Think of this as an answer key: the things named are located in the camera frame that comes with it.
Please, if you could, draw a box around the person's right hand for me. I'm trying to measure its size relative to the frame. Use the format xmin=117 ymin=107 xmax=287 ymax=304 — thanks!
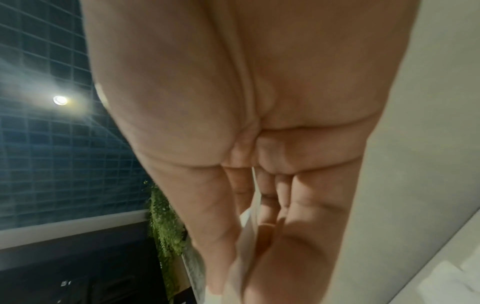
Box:
xmin=80 ymin=0 xmax=421 ymax=304

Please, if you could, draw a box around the white paper sugar packet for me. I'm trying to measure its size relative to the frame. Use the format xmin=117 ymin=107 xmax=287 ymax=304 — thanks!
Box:
xmin=224 ymin=189 xmax=264 ymax=304

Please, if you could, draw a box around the gridded glass facade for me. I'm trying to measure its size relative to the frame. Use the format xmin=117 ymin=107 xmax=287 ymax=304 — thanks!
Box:
xmin=0 ymin=0 xmax=152 ymax=230

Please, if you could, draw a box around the green leafy plant wall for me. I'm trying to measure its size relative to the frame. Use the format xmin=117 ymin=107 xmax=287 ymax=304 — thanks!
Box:
xmin=144 ymin=181 xmax=189 ymax=301

